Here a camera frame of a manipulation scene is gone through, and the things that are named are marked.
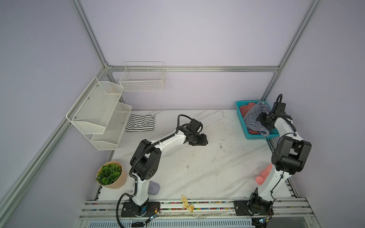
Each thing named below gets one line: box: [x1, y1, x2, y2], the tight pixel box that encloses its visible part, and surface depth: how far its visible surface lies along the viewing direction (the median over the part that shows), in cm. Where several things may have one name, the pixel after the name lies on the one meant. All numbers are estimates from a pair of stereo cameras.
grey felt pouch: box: [147, 180, 161, 196], surface depth 80 cm
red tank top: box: [239, 102, 257, 117], surface depth 113 cm
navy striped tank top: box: [242, 101, 271, 138], surface depth 110 cm
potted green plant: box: [95, 161, 128, 190], surface depth 76 cm
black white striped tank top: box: [125, 112, 156, 132], surface depth 113 cm
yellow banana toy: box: [180, 194, 195, 214], surface depth 76 cm
